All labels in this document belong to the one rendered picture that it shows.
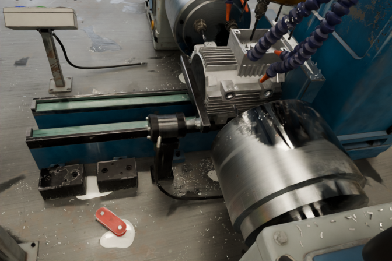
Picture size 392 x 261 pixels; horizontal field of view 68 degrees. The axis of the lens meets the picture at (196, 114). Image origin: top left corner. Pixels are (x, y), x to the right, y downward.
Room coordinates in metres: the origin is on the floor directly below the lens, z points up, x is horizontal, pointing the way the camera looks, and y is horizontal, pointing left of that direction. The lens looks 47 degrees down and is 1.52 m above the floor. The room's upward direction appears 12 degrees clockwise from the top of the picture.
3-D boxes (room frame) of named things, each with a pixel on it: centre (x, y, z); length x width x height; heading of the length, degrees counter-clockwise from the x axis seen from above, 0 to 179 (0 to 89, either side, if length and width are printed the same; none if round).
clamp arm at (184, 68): (0.55, 0.02, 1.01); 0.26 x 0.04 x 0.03; 22
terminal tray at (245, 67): (0.63, -0.12, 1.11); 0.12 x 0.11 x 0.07; 112
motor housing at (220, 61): (0.61, -0.08, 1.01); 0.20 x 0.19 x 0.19; 112
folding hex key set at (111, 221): (0.26, 0.15, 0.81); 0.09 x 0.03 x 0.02; 65
